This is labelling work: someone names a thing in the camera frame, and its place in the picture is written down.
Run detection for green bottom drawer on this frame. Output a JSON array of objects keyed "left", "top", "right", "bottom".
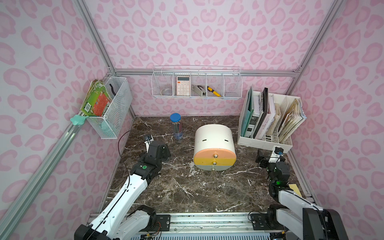
[{"left": 196, "top": 165, "right": 232, "bottom": 171}]

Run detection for orange top drawer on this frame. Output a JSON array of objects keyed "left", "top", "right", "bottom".
[{"left": 194, "top": 149, "right": 236, "bottom": 160}]

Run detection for white drawer cabinet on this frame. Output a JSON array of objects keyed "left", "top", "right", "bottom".
[{"left": 193, "top": 124, "right": 236, "bottom": 165}]

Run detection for yellow drawer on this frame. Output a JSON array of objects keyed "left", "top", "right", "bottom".
[{"left": 194, "top": 158, "right": 236, "bottom": 166}]

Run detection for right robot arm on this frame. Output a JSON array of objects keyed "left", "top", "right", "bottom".
[{"left": 256, "top": 146, "right": 348, "bottom": 240}]

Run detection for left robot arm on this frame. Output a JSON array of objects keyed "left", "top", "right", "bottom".
[{"left": 74, "top": 141, "right": 171, "bottom": 240}]

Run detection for yellow sticky note pad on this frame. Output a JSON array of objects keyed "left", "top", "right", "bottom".
[{"left": 289, "top": 184, "right": 303, "bottom": 197}]

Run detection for white file organizer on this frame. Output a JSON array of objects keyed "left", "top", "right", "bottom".
[{"left": 238, "top": 88, "right": 307, "bottom": 153}]

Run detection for clear tape roll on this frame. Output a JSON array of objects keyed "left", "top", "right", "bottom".
[{"left": 161, "top": 87, "right": 173, "bottom": 96}]

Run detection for pink white calculator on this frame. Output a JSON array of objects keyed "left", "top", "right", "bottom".
[{"left": 176, "top": 76, "right": 191, "bottom": 97}]

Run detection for grey stapler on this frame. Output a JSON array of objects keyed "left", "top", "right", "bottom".
[{"left": 192, "top": 85, "right": 207, "bottom": 97}]

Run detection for green red booklet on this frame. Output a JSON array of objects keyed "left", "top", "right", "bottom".
[{"left": 81, "top": 80, "right": 113, "bottom": 117}]

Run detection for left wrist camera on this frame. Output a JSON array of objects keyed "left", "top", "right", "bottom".
[{"left": 144, "top": 134, "right": 154, "bottom": 153}]

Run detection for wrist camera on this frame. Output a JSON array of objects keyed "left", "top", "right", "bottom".
[
  {"left": 144, "top": 134, "right": 154, "bottom": 153},
  {"left": 268, "top": 146, "right": 286, "bottom": 164}
]

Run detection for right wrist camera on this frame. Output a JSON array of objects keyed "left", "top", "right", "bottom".
[{"left": 268, "top": 146, "right": 286, "bottom": 164}]

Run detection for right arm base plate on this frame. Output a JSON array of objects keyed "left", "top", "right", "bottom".
[{"left": 248, "top": 212, "right": 285, "bottom": 231}]

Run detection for white mesh wall basket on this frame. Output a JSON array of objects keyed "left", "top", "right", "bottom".
[{"left": 87, "top": 77, "right": 133, "bottom": 140}]

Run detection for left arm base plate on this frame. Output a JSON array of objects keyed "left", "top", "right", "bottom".
[{"left": 141, "top": 214, "right": 171, "bottom": 232}]

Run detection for mint green wall hook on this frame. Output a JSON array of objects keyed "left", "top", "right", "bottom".
[{"left": 70, "top": 115, "right": 88, "bottom": 126}]

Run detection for white wire wall shelf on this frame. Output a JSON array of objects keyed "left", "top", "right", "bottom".
[{"left": 151, "top": 65, "right": 243, "bottom": 100}]

